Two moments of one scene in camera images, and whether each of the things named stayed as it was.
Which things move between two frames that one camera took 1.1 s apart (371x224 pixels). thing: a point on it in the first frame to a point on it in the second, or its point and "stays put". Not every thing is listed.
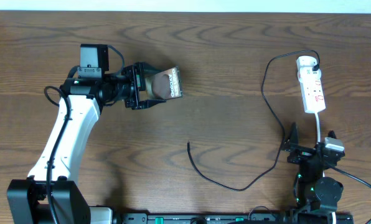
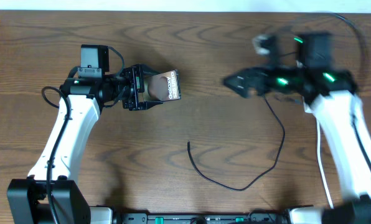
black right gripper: (302, 154) to (259, 73)
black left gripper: (136, 85) stays put
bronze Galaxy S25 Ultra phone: (164, 85) stays put
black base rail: (233, 218) stays put
